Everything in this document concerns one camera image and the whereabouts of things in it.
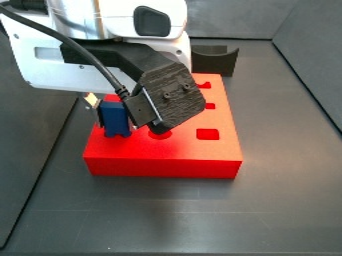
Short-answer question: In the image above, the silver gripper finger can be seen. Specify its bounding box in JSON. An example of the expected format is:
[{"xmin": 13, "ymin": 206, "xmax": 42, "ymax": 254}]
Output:
[{"xmin": 80, "ymin": 92, "xmax": 102, "ymax": 127}]

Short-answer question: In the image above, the grey metal tray bin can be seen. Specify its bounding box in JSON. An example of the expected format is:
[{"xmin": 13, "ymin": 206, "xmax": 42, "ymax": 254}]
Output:
[{"xmin": 0, "ymin": 0, "xmax": 342, "ymax": 256}]

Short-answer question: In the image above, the red insertion block with holes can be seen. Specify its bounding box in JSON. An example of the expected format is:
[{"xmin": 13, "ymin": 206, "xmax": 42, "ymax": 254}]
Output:
[{"xmin": 82, "ymin": 74, "xmax": 243, "ymax": 178}]

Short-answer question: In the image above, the blue square-circle peg object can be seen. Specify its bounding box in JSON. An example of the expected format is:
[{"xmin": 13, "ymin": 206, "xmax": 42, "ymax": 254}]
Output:
[{"xmin": 98, "ymin": 101, "xmax": 130, "ymax": 137}]

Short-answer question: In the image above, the black camera cable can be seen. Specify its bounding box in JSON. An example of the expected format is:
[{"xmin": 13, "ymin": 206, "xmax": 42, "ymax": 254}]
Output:
[{"xmin": 0, "ymin": 3, "xmax": 130, "ymax": 101}]

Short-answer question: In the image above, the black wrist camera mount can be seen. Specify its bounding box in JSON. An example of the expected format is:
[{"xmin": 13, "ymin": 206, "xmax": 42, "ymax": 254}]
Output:
[{"xmin": 58, "ymin": 39, "xmax": 206, "ymax": 136}]

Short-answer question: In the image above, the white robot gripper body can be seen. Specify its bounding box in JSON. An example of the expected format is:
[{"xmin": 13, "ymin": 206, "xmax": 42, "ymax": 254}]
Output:
[{"xmin": 0, "ymin": 0, "xmax": 190, "ymax": 93}]

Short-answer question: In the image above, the black curved holder block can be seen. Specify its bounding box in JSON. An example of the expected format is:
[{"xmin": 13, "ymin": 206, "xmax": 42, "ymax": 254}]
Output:
[{"xmin": 190, "ymin": 45, "xmax": 239, "ymax": 77}]

